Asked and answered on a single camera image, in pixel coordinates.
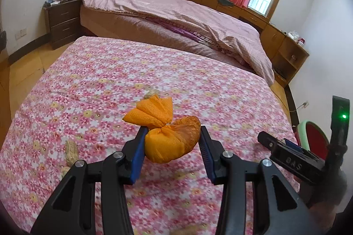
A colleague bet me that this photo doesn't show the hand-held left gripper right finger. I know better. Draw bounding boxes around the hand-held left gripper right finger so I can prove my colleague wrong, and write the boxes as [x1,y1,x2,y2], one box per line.
[200,125,320,235]

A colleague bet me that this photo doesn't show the orange mesh bag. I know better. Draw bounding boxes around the orange mesh bag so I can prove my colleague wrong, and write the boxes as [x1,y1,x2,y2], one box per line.
[122,94,201,163]

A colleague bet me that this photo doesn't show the light wooden cabinet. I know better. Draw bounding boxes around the light wooden cabinet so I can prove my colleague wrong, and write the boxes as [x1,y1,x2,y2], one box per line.
[175,0,310,88]

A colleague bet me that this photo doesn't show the pink striped blanket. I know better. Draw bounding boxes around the pink striped blanket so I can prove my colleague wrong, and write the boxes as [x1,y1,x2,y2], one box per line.
[77,0,275,87]

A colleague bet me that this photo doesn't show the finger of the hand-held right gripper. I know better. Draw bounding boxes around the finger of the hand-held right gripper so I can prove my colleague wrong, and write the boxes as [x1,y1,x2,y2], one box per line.
[258,131,329,186]
[281,138,322,162]

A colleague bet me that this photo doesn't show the green-rimmed red bin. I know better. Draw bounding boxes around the green-rimmed red bin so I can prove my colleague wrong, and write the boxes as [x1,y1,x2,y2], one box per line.
[296,121,331,153]

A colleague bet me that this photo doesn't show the pink floral cloth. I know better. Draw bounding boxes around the pink floral cloth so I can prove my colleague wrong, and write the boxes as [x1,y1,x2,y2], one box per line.
[0,36,301,235]

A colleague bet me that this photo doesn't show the dark wooden nightstand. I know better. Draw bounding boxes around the dark wooden nightstand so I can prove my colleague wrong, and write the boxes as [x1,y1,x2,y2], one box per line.
[43,0,82,50]

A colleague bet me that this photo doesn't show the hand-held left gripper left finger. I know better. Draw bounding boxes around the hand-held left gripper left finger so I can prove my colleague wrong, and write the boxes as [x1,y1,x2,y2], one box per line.
[30,126,149,235]

